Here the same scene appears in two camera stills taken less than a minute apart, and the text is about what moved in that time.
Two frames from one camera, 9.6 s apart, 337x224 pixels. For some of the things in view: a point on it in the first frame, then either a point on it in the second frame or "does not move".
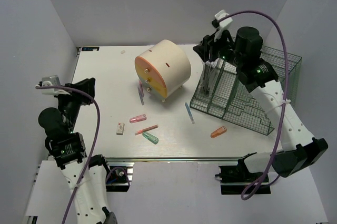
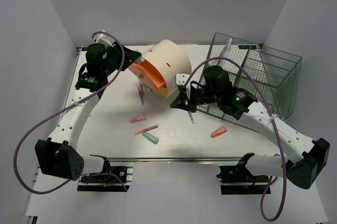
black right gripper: x=208 y=43 -> x=180 y=101
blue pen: x=189 y=112 does not move
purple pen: x=141 y=94 does not move
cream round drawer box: x=162 y=69 does not move
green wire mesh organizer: x=235 y=101 does not move
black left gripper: x=87 y=85 -> x=130 y=57
